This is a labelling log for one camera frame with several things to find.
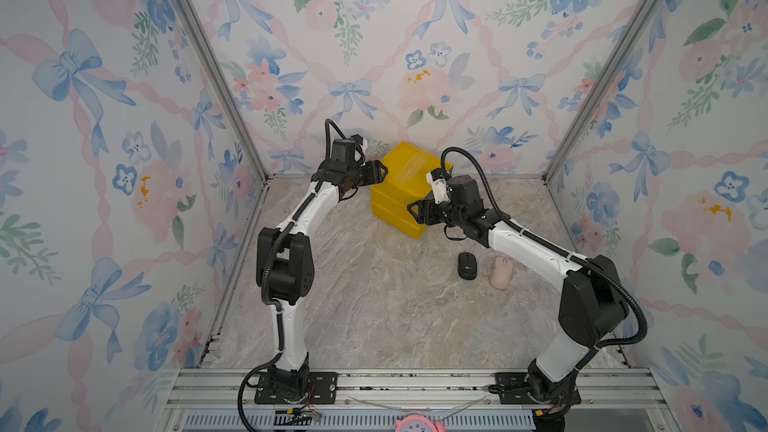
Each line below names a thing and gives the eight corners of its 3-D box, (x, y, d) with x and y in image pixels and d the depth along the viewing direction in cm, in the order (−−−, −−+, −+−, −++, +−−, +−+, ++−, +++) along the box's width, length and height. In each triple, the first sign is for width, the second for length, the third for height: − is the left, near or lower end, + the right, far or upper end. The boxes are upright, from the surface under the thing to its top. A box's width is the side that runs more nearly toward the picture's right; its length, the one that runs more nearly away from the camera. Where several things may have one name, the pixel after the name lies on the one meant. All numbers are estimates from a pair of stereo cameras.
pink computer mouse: (487, 285, 94) (490, 280, 91) (492, 258, 100) (495, 253, 97) (507, 292, 93) (510, 287, 90) (511, 265, 98) (515, 260, 96)
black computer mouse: (459, 279, 95) (461, 275, 93) (455, 257, 100) (457, 252, 98) (476, 279, 95) (479, 275, 93) (472, 257, 100) (474, 252, 98)
